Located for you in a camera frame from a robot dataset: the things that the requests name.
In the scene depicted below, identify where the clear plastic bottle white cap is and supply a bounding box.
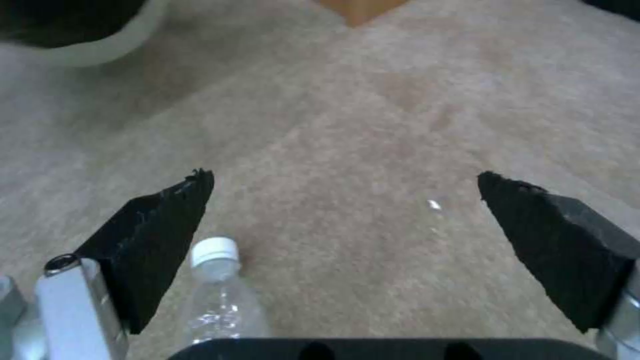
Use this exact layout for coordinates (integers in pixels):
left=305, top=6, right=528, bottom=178
left=182, top=236, right=272, bottom=345

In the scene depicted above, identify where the orange wooden furniture corner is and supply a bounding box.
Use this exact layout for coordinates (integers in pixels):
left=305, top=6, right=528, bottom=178
left=315, top=0, right=414, bottom=28

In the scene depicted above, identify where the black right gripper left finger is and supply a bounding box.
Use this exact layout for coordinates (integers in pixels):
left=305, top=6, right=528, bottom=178
left=0, top=167, right=216, bottom=360

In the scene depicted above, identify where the white round trash bin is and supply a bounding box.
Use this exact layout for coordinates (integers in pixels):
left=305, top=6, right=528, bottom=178
left=0, top=0, right=172, bottom=68

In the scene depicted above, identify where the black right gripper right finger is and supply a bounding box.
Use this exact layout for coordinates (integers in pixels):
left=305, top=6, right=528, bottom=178
left=476, top=170, right=640, bottom=360

